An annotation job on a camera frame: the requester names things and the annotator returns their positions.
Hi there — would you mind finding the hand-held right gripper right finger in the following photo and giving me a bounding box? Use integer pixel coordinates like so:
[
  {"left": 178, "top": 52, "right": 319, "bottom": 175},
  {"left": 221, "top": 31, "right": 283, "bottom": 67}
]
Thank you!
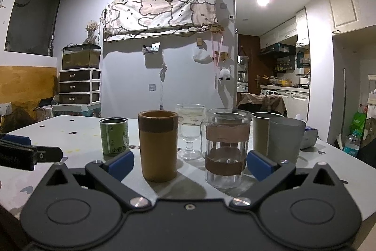
[{"left": 229, "top": 150, "right": 344, "bottom": 209}]

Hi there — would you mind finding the brown bamboo cup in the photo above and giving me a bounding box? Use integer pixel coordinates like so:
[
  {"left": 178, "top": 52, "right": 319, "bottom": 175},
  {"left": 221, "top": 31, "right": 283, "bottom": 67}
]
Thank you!
[{"left": 138, "top": 110, "right": 179, "bottom": 183}]

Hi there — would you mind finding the grey cup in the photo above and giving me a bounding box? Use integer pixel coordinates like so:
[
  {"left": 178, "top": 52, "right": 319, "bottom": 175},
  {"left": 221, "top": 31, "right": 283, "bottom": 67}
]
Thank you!
[{"left": 267, "top": 117, "right": 306, "bottom": 165}]

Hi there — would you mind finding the wall photo clip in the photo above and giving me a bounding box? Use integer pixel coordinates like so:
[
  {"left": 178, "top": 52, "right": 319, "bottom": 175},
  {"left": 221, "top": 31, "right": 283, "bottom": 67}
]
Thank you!
[{"left": 142, "top": 42, "right": 161, "bottom": 55}]

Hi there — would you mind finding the clear stemmed glass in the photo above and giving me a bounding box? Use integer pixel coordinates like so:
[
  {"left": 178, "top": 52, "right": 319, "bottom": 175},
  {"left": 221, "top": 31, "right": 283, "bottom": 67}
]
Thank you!
[{"left": 175, "top": 104, "right": 206, "bottom": 160}]

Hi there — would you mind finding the printed cartoon cloth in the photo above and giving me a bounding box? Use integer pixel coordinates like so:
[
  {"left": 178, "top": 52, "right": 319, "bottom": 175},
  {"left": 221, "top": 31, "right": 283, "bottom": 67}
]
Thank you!
[{"left": 101, "top": 0, "right": 219, "bottom": 42}]

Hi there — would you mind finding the green plastic bag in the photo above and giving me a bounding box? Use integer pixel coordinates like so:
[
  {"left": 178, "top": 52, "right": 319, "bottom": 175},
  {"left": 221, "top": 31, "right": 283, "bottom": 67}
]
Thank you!
[{"left": 349, "top": 111, "right": 366, "bottom": 134}]

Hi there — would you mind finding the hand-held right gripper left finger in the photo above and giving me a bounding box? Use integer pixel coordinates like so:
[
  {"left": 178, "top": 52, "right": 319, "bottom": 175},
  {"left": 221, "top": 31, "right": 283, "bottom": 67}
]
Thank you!
[{"left": 44, "top": 149, "right": 153, "bottom": 212}]

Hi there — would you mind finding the plastic water bottle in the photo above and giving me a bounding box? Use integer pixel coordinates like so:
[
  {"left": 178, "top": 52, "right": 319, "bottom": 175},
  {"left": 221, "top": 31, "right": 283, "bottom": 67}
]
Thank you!
[{"left": 347, "top": 132, "right": 362, "bottom": 156}]

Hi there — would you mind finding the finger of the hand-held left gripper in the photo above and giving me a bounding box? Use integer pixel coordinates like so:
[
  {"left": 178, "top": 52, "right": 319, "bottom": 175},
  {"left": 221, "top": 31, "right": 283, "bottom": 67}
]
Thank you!
[
  {"left": 0, "top": 134, "right": 31, "bottom": 146},
  {"left": 0, "top": 143, "right": 63, "bottom": 171}
]

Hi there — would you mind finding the glass fish tank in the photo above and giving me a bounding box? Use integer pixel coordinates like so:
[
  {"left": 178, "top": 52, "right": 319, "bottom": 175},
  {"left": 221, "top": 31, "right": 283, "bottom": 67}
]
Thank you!
[{"left": 62, "top": 44, "right": 102, "bottom": 71}]

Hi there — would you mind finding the white hanging bag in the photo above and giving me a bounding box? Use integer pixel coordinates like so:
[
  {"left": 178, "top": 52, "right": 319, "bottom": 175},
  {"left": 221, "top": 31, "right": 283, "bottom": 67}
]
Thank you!
[{"left": 192, "top": 47, "right": 212, "bottom": 64}]

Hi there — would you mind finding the glass mug with brown bands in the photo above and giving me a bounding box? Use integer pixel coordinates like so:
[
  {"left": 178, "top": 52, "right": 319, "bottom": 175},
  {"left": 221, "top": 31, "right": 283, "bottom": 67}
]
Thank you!
[{"left": 200, "top": 108, "right": 251, "bottom": 189}]

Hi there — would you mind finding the dark window cover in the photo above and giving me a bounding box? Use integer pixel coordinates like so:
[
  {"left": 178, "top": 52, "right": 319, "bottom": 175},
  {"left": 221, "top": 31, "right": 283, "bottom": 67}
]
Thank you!
[{"left": 4, "top": 0, "right": 66, "bottom": 57}]

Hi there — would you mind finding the vase with dried flowers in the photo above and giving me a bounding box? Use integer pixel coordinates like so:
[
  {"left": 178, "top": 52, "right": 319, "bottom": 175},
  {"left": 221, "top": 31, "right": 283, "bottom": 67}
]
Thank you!
[{"left": 83, "top": 20, "right": 99, "bottom": 46}]

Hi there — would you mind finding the black range hood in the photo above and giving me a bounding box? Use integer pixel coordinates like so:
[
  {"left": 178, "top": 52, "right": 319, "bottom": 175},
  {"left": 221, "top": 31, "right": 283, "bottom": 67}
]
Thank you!
[{"left": 258, "top": 44, "right": 296, "bottom": 59}]

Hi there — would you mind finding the white drawer unit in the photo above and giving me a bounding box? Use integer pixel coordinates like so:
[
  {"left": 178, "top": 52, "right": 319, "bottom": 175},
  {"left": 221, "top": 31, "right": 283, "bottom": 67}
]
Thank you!
[{"left": 59, "top": 69, "right": 102, "bottom": 106}]

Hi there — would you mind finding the tissue packet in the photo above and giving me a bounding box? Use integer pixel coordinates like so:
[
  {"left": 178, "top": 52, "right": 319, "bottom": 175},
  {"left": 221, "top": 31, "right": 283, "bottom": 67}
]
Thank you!
[{"left": 301, "top": 127, "right": 320, "bottom": 149}]

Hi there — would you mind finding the white wall cabinet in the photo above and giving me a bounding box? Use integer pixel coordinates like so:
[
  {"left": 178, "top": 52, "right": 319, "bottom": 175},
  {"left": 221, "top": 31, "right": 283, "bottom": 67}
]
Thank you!
[{"left": 325, "top": 0, "right": 364, "bottom": 33}]

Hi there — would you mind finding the chair with beige cloth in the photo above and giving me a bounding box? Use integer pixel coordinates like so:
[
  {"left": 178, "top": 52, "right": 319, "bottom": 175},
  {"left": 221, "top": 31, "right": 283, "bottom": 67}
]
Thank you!
[{"left": 236, "top": 92, "right": 288, "bottom": 119}]

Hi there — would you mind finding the beige cup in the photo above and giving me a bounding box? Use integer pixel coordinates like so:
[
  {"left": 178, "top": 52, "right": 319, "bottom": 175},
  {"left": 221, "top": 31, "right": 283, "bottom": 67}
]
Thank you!
[{"left": 252, "top": 112, "right": 285, "bottom": 156}]

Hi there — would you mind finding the green tin can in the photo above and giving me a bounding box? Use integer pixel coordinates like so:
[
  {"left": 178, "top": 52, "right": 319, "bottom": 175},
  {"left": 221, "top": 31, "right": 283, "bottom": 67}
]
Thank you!
[{"left": 100, "top": 117, "right": 130, "bottom": 157}]

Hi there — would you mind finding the teal printed box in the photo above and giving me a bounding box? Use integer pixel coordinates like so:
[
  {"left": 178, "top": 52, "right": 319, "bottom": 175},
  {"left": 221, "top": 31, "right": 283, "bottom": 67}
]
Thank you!
[{"left": 53, "top": 104, "right": 102, "bottom": 119}]

